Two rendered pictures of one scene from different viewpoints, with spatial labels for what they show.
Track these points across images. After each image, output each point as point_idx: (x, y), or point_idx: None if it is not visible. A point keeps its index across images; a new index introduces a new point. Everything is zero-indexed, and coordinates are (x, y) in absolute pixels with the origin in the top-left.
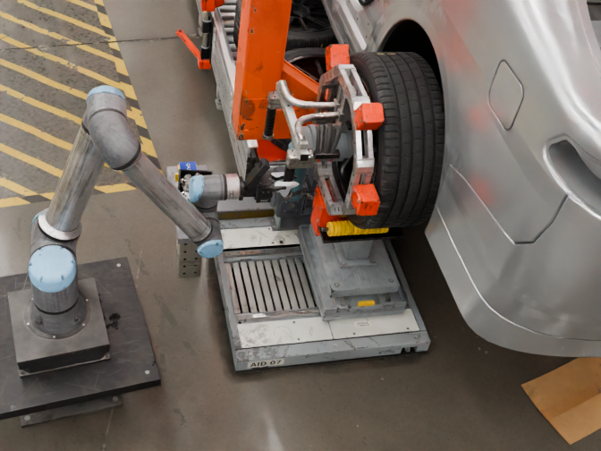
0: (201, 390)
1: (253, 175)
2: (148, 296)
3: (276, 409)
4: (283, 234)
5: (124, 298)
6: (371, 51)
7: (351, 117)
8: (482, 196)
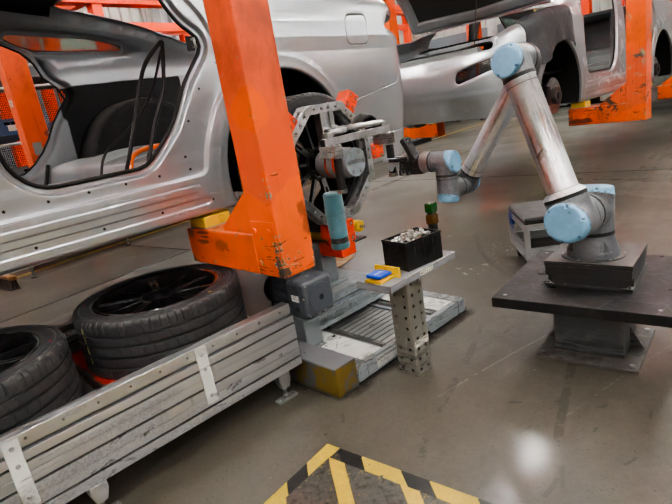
0: (498, 311)
1: (414, 149)
2: (474, 364)
3: (463, 294)
4: (324, 339)
5: (522, 279)
6: (221, 157)
7: (345, 112)
8: (374, 88)
